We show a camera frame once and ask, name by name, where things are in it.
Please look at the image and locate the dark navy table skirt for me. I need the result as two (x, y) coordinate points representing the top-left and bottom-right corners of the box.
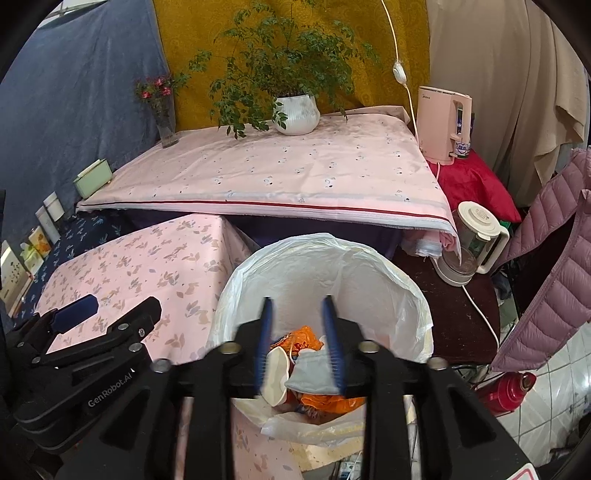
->
(226, 215), (402, 252)

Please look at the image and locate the pink water dispenser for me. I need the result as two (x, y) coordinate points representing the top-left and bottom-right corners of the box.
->
(418, 85), (474, 164)

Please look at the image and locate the pink leaf-print tablecloth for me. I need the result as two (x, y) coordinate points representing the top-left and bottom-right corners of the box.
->
(34, 213), (305, 480)

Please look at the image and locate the beige curtain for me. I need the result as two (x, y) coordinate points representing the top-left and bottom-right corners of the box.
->
(425, 0), (591, 208)

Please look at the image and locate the white kettle cord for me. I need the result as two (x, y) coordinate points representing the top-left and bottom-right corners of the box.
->
(462, 284), (502, 352)

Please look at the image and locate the pink puffer jacket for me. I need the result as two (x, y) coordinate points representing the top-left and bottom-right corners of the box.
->
(489, 148), (591, 372)

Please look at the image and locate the pink red-striped tablecloth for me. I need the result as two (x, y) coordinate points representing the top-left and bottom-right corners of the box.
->
(76, 106), (460, 257)

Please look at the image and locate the pale green box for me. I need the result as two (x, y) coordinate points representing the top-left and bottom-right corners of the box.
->
(74, 158), (114, 199)

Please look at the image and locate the glass kettle with white lid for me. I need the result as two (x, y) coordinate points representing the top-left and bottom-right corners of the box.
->
(436, 200), (511, 287)

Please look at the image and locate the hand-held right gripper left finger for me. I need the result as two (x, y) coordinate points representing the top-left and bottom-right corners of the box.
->
(55, 298), (275, 480)

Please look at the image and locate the red thermos flask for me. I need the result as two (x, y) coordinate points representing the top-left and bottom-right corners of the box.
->
(475, 371), (539, 418)

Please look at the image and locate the yellow printed carton box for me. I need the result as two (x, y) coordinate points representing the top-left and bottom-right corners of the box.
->
(19, 240), (44, 273)
(28, 227), (51, 259)

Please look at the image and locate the orange snack bag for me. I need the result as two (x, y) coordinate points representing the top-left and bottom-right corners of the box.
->
(270, 325), (368, 416)

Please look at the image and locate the bin with white liner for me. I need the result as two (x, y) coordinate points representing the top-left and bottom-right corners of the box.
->
(205, 233), (435, 462)

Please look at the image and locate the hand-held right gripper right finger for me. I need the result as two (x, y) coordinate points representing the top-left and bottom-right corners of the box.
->
(322, 295), (532, 480)

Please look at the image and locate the blue grey backdrop cloth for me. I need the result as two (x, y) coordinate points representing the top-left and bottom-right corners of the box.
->
(0, 0), (171, 232)

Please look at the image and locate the grey face mask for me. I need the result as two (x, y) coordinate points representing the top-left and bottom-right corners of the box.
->
(284, 351), (338, 395)

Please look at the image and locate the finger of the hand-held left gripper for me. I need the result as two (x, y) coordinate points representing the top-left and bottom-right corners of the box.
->
(30, 296), (162, 370)
(4, 294), (100, 365)

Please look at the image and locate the dark brown side table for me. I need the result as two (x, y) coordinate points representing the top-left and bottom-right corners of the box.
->
(392, 247), (502, 365)

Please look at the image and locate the white carton box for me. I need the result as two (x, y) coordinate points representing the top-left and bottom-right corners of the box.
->
(36, 207), (61, 243)
(44, 191), (65, 222)

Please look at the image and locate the navy floral cloth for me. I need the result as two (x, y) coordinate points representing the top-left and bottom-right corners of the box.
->
(18, 212), (139, 319)

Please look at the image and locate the flat beige box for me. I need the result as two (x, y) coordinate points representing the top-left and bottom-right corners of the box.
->
(0, 240), (33, 319)

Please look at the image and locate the mustard yellow backdrop cloth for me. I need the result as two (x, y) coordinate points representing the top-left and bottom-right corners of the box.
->
(152, 0), (432, 132)

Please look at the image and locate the red cloth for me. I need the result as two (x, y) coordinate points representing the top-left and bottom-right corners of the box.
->
(436, 150), (522, 224)

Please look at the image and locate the white cable with switch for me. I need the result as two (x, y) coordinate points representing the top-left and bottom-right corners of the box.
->
(381, 0), (444, 181)

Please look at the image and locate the green plant in white pot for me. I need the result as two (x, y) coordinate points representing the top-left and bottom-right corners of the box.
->
(187, 2), (382, 139)

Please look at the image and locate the glass vase with pink flowers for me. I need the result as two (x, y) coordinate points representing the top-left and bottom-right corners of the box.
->
(134, 74), (185, 148)

